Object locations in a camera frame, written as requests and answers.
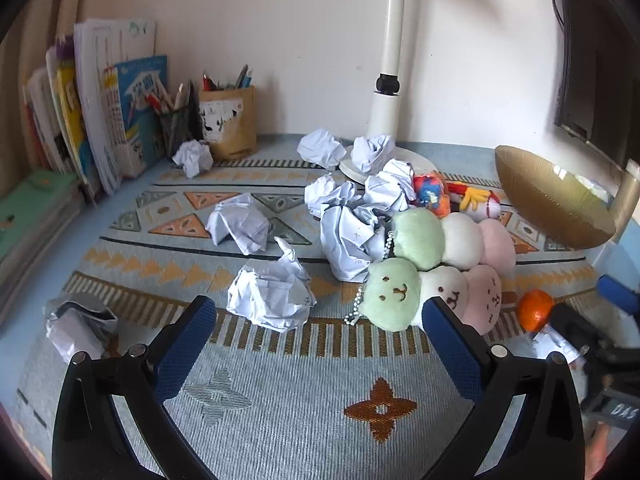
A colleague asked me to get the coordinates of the brown paper pen holder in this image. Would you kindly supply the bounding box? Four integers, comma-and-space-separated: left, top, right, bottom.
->
199, 85, 257, 162

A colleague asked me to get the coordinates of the gold ribbed bowl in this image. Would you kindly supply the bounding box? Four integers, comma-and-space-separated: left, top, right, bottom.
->
495, 145, 617, 251

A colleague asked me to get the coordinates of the white cat plush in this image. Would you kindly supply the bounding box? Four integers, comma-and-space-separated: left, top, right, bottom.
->
446, 182, 503, 222

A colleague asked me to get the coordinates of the bunch of pencils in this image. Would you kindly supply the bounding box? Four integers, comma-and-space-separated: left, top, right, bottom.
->
142, 79, 199, 117

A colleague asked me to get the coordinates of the grey paper ball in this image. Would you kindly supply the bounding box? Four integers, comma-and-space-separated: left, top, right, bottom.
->
43, 296, 118, 363

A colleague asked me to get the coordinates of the person's right hand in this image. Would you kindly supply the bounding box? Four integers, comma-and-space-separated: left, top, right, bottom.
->
585, 425, 609, 480

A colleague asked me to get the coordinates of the beige cylindrical stand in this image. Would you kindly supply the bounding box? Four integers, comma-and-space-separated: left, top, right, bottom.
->
612, 165, 640, 241

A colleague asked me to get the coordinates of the tangerine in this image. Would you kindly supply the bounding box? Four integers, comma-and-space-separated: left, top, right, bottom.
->
517, 290, 556, 333

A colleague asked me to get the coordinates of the white desk lamp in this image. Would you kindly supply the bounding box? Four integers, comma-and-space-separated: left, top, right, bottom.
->
339, 0, 436, 186

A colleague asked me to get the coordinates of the large bluish paper ball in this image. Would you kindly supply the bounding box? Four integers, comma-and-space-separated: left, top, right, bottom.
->
320, 195, 388, 283

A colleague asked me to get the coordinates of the orange and blue plush toy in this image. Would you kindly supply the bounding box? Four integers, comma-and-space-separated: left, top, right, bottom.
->
412, 171, 452, 218

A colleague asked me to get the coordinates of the face-printed three-ball dango plush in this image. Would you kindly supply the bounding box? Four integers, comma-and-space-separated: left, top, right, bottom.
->
344, 257, 503, 334

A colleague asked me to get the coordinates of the plain three-ball dango plush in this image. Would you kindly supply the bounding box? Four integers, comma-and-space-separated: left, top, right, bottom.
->
382, 208, 517, 279

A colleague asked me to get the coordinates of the bunch of pens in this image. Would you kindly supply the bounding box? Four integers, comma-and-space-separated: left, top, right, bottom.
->
201, 63, 253, 92

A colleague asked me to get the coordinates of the white paper ball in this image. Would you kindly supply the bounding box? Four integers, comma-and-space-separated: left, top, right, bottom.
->
531, 325, 586, 368
297, 128, 347, 171
350, 133, 397, 175
364, 158, 417, 213
304, 173, 363, 219
172, 140, 214, 179
226, 236, 317, 332
205, 192, 271, 256

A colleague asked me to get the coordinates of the green tissue pack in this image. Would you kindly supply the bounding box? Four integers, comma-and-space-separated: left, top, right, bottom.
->
575, 172, 612, 206

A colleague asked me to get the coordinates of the patterned woven table mat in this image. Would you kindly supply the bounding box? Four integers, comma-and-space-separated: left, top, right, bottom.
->
12, 132, 608, 480

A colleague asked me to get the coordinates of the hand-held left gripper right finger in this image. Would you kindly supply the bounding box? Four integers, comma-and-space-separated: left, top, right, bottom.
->
421, 296, 586, 480

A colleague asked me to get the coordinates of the row of standing books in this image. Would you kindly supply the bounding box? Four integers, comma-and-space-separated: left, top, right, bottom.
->
22, 17, 169, 196

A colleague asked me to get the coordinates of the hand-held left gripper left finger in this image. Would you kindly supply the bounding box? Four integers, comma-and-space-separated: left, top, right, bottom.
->
52, 296, 218, 480

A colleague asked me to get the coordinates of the stack of green notebooks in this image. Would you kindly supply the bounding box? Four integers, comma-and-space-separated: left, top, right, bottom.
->
0, 169, 87, 321

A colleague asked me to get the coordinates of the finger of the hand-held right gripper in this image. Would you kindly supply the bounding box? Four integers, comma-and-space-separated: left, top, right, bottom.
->
549, 302, 615, 361
596, 274, 640, 316

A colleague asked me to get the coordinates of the black mesh pen holder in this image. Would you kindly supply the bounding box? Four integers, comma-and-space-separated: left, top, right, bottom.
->
159, 105, 202, 160

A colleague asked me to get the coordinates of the black monitor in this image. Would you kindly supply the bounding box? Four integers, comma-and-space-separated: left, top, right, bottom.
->
552, 0, 640, 171

